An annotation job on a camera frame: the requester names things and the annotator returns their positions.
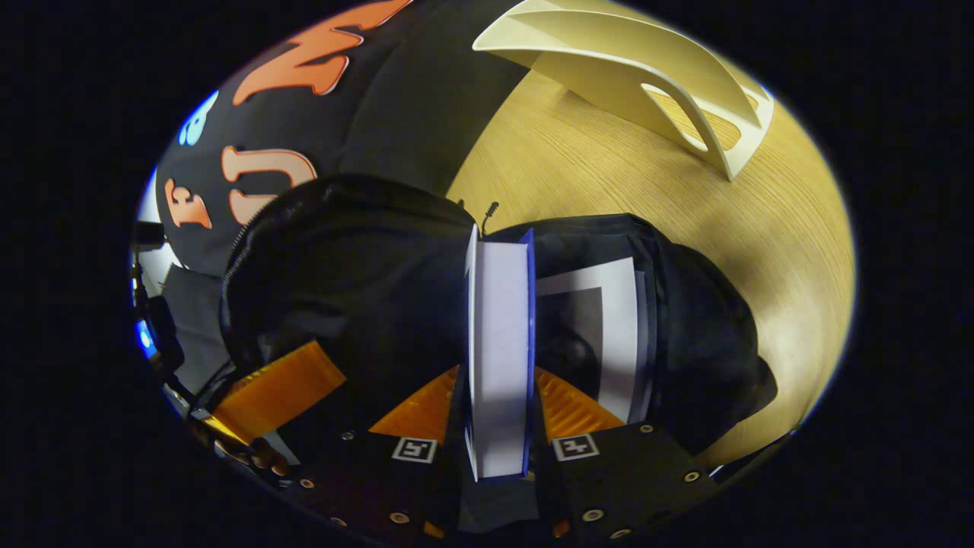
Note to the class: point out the white portrait cover book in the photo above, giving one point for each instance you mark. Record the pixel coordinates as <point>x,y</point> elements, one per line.
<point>620,342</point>

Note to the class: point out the black schoolbag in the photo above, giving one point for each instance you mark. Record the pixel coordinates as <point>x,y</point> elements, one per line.
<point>342,266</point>

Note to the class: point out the blue book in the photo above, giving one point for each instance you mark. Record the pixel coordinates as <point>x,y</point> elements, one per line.
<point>498,342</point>

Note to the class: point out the cream plastic bookshelf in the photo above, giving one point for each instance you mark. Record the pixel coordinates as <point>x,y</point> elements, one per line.
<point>609,76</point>

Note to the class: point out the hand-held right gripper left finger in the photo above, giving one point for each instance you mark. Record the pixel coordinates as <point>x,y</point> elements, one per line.
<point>365,479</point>

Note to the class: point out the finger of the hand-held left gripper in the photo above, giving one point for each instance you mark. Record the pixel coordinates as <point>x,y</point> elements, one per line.
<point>274,392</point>

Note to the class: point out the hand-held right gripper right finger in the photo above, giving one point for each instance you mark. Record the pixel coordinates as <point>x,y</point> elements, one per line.
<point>631,479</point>

